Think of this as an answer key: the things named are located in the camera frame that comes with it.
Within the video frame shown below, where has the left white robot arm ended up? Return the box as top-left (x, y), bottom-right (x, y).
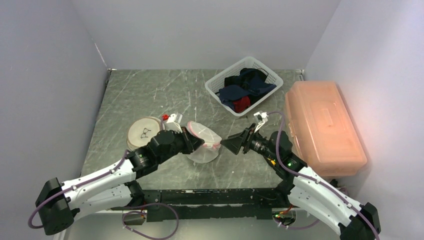
top-left (28, 127), bottom-right (204, 236)

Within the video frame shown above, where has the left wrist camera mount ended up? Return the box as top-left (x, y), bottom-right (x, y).
top-left (160, 112), bottom-right (183, 133)

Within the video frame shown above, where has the orange translucent storage box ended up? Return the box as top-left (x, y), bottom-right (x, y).
top-left (285, 81), bottom-right (368, 177)

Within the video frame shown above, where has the navy blue bra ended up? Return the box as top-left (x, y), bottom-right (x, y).
top-left (215, 68), bottom-right (277, 113)

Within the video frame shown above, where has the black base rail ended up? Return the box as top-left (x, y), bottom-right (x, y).
top-left (113, 182), bottom-right (296, 222)

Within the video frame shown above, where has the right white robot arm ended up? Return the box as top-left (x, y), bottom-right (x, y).
top-left (220, 125), bottom-right (381, 240)

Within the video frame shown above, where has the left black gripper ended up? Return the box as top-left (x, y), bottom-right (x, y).
top-left (156, 126), bottom-right (204, 165)

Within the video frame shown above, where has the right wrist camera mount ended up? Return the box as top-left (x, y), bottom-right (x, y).
top-left (253, 111), bottom-right (268, 133)

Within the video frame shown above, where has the red bra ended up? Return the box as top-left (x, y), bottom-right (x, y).
top-left (232, 96), bottom-right (251, 113)

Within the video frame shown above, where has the white plastic basket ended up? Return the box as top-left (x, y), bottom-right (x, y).
top-left (205, 56), bottom-right (284, 117)

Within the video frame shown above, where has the white mesh laundry bag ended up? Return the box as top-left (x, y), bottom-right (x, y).
top-left (126, 116), bottom-right (161, 151)

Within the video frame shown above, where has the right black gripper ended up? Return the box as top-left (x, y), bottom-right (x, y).
top-left (219, 123), bottom-right (279, 163)

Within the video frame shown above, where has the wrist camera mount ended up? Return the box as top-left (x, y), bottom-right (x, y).
top-left (160, 112), bottom-right (183, 133)
top-left (253, 111), bottom-right (268, 133)

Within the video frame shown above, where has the black bra in basket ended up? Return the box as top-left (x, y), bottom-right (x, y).
top-left (224, 68), bottom-right (275, 96)

